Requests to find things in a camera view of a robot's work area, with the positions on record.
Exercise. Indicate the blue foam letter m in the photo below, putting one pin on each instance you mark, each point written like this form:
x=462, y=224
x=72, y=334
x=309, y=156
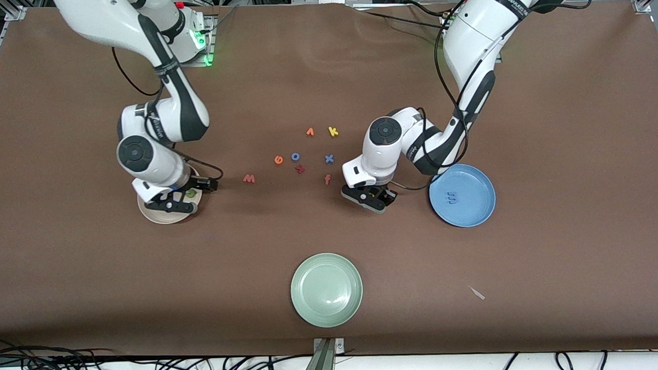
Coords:
x=452, y=197

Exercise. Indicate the blue plate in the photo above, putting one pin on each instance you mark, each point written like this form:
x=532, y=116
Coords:
x=472, y=213

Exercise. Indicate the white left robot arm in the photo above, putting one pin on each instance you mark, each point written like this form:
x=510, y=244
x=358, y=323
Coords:
x=477, y=32

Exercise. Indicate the brown table cover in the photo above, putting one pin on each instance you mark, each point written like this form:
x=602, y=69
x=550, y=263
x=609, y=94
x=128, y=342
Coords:
x=91, y=270

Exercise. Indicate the aluminium profile bracket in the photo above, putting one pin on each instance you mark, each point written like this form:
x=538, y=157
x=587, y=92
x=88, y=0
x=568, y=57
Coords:
x=324, y=366

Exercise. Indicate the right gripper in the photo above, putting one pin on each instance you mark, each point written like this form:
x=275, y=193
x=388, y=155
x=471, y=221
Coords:
x=202, y=184

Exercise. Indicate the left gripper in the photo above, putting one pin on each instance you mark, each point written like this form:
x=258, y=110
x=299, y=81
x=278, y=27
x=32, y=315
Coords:
x=388, y=194

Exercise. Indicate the beige plate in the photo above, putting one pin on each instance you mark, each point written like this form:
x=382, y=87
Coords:
x=160, y=217

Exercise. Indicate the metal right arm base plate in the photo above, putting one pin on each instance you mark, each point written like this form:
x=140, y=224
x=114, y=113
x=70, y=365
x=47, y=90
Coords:
x=207, y=53

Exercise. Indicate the pale green plate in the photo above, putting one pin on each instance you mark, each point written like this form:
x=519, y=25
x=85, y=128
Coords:
x=327, y=289

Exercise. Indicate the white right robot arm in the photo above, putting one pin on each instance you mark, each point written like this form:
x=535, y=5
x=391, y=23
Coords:
x=99, y=18

